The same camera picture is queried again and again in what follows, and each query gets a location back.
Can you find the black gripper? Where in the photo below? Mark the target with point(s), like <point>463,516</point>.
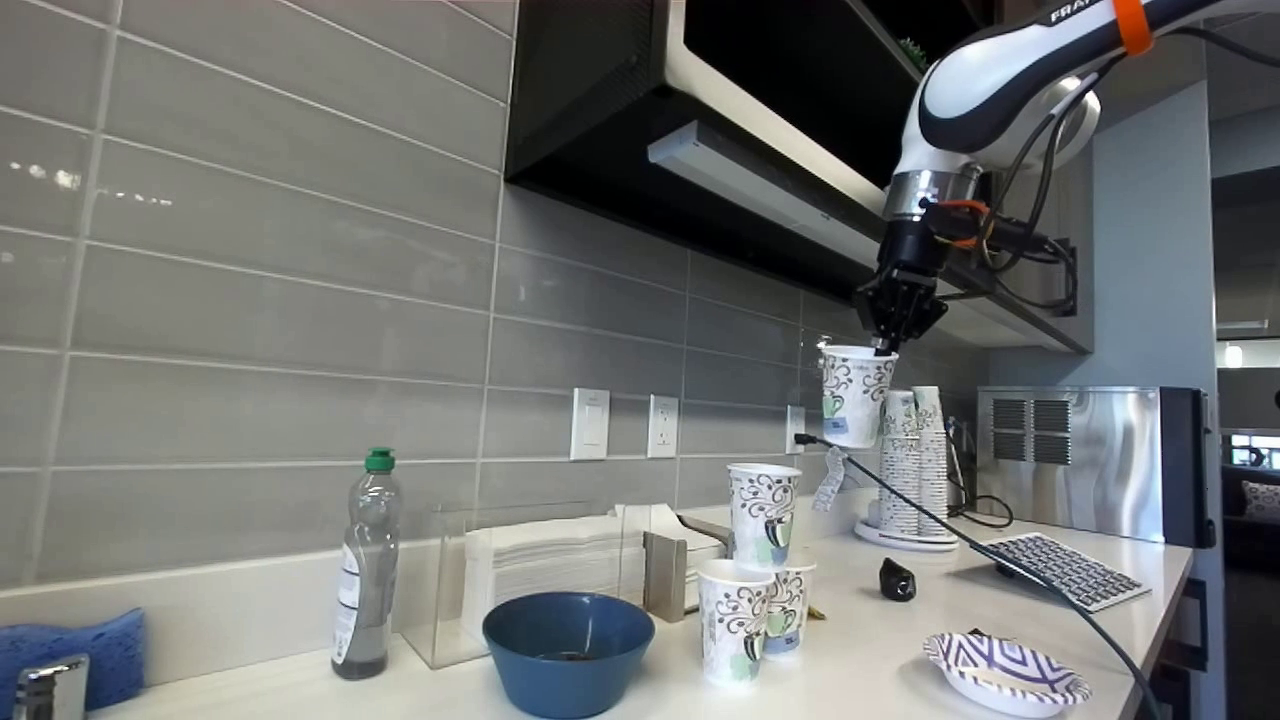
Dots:
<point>914,261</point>

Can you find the patterned paper cup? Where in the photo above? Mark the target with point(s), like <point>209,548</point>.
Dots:
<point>795,606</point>
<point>852,402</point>
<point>764,514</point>
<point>729,624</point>

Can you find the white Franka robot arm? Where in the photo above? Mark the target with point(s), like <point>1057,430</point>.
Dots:
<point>1015,83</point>

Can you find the tall paper cup stack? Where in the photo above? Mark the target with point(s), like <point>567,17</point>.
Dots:
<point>928,455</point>
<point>906,464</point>

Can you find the white napkin stack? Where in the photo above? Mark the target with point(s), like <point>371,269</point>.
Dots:
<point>655,516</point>

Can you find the under-cabinet light bar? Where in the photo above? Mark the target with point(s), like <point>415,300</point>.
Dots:
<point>746,175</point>

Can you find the white plate under stacks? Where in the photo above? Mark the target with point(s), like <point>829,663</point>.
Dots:
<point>921,543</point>

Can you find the stainless steel appliance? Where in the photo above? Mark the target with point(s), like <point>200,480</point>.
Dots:
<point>1120,463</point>

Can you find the black binder clip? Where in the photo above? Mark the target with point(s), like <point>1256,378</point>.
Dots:
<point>897,581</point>

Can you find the slim grey keyboard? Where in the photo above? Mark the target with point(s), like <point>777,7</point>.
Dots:
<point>1065,568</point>

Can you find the blue patterned paper plate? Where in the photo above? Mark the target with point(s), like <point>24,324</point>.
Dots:
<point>1007,667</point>

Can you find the dark upper cabinet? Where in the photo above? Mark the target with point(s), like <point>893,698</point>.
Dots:
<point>587,92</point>

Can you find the dark blue bowl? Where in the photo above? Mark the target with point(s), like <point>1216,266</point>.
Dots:
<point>567,673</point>

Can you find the clear acrylic holder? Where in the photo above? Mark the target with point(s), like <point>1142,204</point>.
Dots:
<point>443,602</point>

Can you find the clear dish soap bottle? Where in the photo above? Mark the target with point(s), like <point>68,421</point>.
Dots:
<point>364,561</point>

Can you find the blue sponge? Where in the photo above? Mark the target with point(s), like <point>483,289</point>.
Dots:
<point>92,652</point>

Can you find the small chrome sink fixture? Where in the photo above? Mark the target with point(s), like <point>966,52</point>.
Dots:
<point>44,691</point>

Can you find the black orange wrist camera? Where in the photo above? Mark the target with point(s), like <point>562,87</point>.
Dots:
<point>963,225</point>

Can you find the white wall outlet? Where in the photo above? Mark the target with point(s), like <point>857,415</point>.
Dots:
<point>662,427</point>
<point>795,418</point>
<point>591,421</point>

